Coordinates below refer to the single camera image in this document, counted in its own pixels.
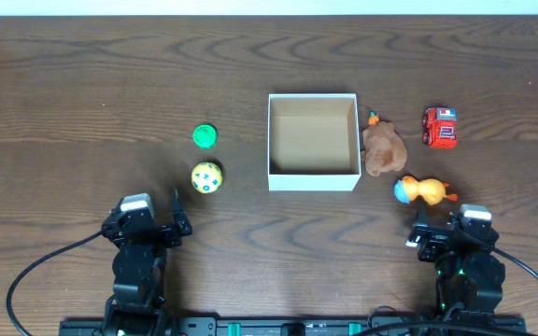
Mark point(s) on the red toy fire truck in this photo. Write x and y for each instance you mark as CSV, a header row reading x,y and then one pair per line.
x,y
439,127

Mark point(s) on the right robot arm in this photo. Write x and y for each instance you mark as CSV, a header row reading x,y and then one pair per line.
x,y
469,278

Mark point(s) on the yellow ball blue letters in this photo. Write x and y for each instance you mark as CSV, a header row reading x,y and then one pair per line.
x,y
206,177

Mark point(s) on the white cardboard box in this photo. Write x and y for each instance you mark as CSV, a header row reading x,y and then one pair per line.
x,y
313,142

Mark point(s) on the brown plush toy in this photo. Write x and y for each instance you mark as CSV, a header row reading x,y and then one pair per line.
x,y
384,150

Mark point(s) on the yellow rubber duck toy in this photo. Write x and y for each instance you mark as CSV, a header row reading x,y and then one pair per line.
x,y
431,190

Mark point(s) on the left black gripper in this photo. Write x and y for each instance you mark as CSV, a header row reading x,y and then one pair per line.
x,y
164,233

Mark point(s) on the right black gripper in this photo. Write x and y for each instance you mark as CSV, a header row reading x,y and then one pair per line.
x,y
431,239

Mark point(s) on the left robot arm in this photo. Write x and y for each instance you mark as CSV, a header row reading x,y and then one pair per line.
x,y
136,306

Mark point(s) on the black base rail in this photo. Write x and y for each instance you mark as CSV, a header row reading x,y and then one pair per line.
x,y
210,326

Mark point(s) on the green round toy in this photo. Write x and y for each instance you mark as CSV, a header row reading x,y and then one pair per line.
x,y
205,136

